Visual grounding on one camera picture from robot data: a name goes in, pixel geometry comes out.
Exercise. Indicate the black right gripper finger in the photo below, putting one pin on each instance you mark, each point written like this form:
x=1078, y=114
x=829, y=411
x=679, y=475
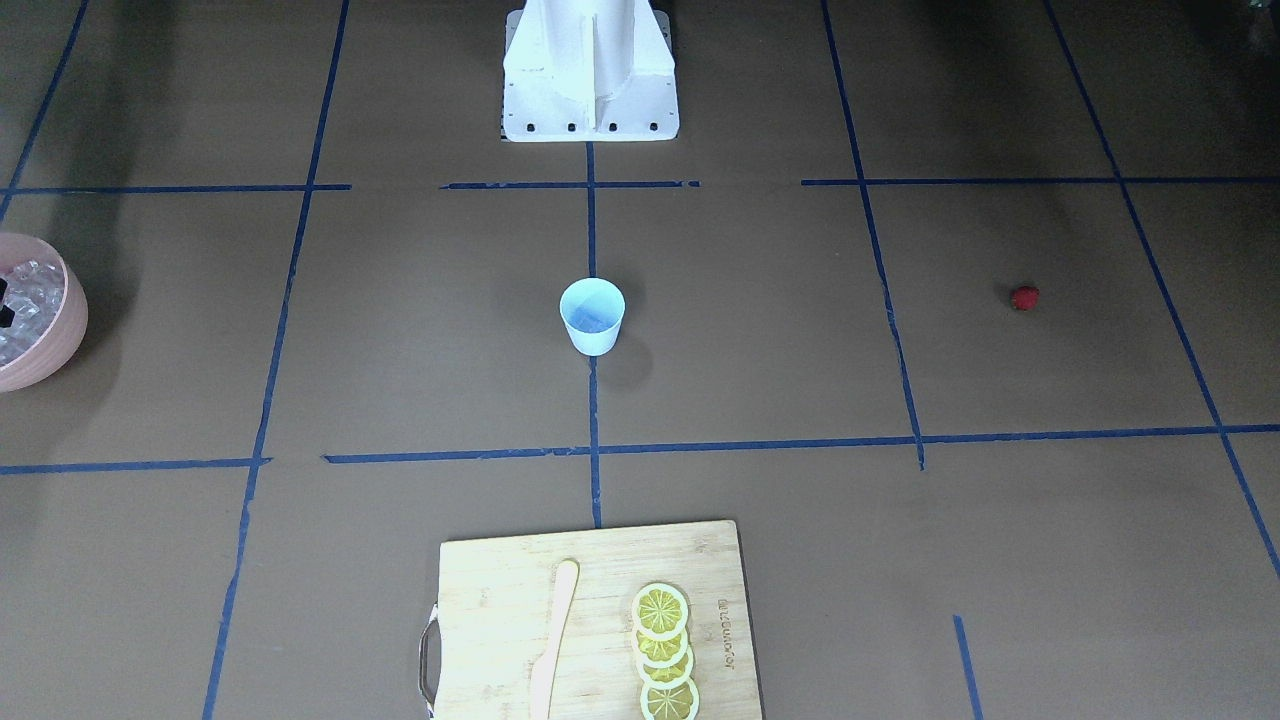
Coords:
x=7, y=313

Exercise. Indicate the red strawberry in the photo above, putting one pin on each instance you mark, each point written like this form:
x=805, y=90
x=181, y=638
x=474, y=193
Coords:
x=1025, y=298

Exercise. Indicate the pile of clear ice cubes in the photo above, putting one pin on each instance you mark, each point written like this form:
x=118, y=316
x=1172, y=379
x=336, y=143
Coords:
x=36, y=292

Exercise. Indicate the light blue cup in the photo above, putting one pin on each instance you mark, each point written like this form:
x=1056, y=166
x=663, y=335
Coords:
x=592, y=311

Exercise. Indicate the pink bowl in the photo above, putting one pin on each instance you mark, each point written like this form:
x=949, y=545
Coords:
x=64, y=335

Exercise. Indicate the wooden cutting board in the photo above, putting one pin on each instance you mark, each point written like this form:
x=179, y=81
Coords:
x=493, y=607

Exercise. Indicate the yellow plastic knife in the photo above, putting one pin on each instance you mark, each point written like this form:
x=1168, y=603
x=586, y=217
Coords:
x=544, y=668

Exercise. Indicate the lemon slice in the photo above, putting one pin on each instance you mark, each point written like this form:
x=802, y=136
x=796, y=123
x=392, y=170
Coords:
x=660, y=611
x=659, y=653
x=679, y=702
x=669, y=676

